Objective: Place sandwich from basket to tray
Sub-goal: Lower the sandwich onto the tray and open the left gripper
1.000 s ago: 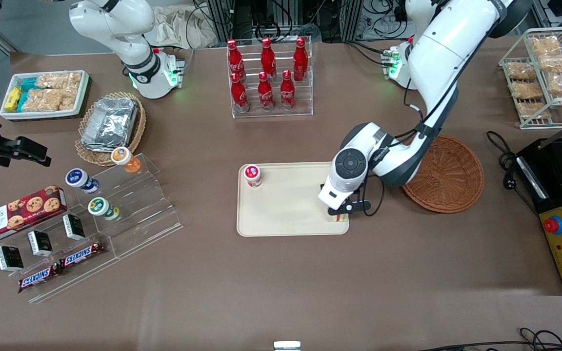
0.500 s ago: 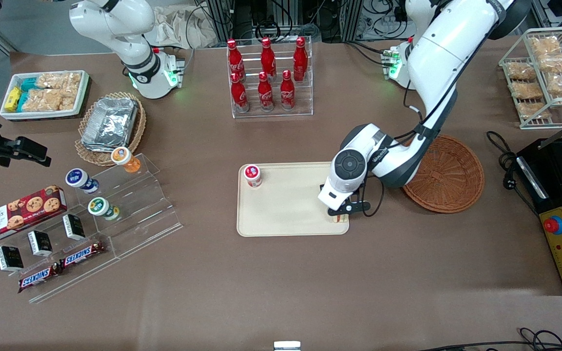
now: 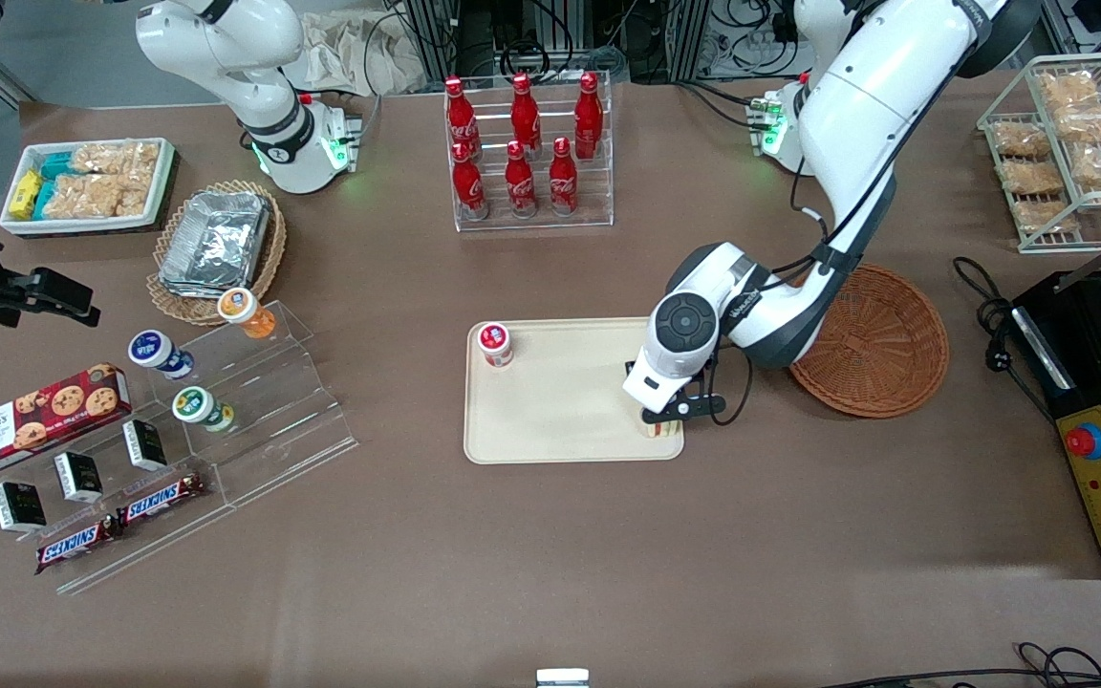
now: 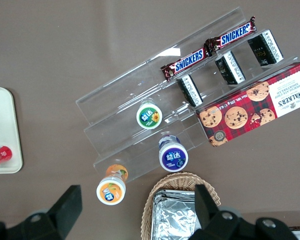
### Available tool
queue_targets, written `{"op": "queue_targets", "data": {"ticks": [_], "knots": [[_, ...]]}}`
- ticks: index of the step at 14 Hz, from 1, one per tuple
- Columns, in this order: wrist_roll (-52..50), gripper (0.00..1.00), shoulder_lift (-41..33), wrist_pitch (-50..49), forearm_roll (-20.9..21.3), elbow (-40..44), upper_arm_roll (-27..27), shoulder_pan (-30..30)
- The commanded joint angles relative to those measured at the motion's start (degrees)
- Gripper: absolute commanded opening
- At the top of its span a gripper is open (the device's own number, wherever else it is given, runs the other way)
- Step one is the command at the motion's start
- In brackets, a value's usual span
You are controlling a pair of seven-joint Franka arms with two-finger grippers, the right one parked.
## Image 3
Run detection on small black box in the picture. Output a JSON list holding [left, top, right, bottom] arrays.
[[0, 481, 49, 533], [54, 452, 105, 505], [122, 419, 168, 472]]

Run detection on beige cloth bag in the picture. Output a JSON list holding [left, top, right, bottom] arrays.
[[281, 11, 428, 97]]

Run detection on red cola bottle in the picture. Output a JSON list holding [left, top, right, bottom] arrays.
[[504, 140, 539, 220], [451, 141, 490, 223], [573, 72, 605, 161], [444, 76, 481, 159], [509, 73, 543, 154], [548, 137, 579, 217]]

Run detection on light oval wicker basket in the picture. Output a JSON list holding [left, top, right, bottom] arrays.
[[147, 180, 287, 327]]

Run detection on dark aluminium frame rack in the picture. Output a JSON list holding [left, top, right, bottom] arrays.
[[404, 0, 800, 85]]

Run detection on clear acrylic stepped display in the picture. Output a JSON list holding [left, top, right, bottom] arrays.
[[0, 301, 359, 595]]

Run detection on black countertop appliance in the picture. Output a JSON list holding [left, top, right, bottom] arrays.
[[1010, 269, 1101, 431]]

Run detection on orange lid yogurt cup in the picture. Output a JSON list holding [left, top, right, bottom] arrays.
[[217, 288, 277, 341]]

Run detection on beige plastic tray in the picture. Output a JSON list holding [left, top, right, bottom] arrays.
[[464, 317, 685, 464]]

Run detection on white rectangular snack tray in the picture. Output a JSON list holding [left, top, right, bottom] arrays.
[[0, 139, 176, 236]]

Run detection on Snickers chocolate bar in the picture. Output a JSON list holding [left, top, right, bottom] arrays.
[[34, 521, 122, 575], [116, 472, 208, 527]]

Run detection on yellow snack packet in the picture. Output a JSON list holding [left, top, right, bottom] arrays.
[[10, 170, 43, 220]]

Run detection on brown round wicker basket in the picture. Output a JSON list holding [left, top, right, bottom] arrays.
[[788, 265, 950, 419]]

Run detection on white wire rack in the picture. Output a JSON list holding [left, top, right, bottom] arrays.
[[977, 53, 1101, 255]]

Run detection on red Walkers cookie box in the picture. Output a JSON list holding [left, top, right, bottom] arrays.
[[0, 363, 133, 481]]

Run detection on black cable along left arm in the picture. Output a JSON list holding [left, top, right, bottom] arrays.
[[711, 91, 972, 423]]

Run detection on green lid yogurt cup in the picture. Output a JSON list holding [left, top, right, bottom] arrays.
[[171, 386, 237, 434]]

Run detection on thin black cable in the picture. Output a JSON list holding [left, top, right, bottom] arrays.
[[823, 642, 1101, 688]]

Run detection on blue lid yogurt cup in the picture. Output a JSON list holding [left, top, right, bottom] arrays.
[[127, 330, 195, 381]]

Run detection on stacked foil containers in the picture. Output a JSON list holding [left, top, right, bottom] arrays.
[[160, 190, 272, 298]]

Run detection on bagged rice cracker snack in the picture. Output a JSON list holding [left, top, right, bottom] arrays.
[[71, 141, 161, 179], [42, 172, 151, 220]]

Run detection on red lid yogurt cup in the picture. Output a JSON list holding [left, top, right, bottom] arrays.
[[479, 323, 515, 369]]

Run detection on clear acrylic bottle rack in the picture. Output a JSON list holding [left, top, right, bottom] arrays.
[[443, 72, 615, 233]]

